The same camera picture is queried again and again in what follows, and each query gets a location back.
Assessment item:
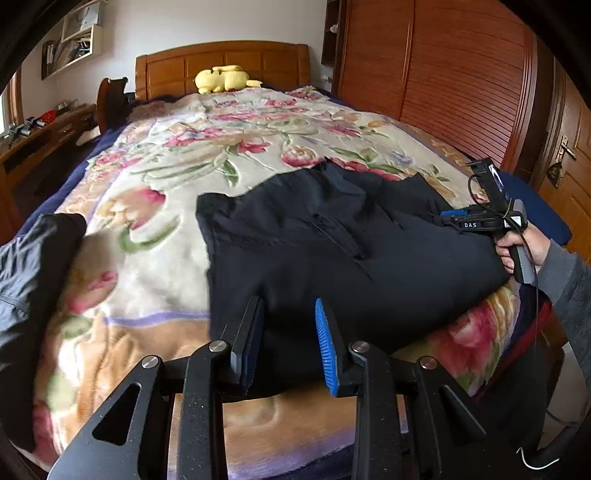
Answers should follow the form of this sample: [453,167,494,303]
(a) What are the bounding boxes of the wooden chair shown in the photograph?
[96,76,137,134]

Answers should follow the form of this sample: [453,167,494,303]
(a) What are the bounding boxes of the wooden wardrobe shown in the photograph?
[321,0,556,186]

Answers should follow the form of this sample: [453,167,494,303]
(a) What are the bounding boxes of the window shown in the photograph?
[0,69,24,139]

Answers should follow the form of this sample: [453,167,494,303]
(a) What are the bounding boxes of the wooden headboard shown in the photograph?
[135,41,311,103]

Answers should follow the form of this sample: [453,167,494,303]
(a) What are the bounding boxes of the blue bed sheet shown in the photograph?
[0,85,570,247]

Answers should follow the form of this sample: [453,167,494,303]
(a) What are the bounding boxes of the person's right forearm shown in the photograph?
[531,240,591,357]

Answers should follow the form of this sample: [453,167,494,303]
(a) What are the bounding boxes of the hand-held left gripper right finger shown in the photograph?
[314,298,489,480]

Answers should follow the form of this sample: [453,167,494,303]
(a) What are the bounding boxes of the white wall shelf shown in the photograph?
[41,0,116,80]

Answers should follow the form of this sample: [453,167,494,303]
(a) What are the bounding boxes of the dark grey garment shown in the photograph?
[0,212,88,454]

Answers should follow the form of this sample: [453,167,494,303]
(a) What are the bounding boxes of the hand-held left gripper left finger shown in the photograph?
[46,295,266,480]

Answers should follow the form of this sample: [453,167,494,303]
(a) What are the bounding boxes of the brass door handle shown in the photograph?
[547,135,578,179]

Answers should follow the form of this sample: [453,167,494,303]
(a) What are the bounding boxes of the floral blanket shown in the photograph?
[30,85,525,480]

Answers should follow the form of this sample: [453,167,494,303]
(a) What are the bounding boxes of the black shoe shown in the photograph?
[516,440,571,472]

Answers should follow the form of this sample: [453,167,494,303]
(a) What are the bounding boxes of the dark navy pants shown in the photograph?
[195,158,511,398]

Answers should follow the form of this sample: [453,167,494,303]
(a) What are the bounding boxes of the wooden desk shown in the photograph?
[0,104,100,234]

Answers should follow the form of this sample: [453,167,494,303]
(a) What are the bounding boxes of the yellow plush toy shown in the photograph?
[194,65,264,96]

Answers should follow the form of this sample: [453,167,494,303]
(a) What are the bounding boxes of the wooden door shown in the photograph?
[530,60,591,252]

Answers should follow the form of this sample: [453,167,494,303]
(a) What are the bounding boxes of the person's right hand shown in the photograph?
[495,226,551,274]

